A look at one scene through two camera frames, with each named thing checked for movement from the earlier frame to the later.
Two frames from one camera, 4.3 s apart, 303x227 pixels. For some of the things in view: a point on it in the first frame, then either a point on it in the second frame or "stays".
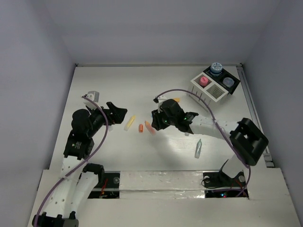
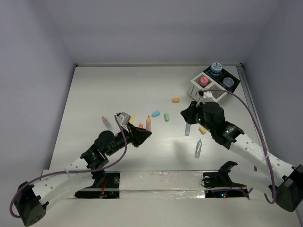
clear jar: [228, 82] stays
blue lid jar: [216, 69] stays
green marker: [198, 149] stays
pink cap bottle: [203, 81] stays
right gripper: [157, 121] to [188, 113]
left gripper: [112, 118] to [136, 135]
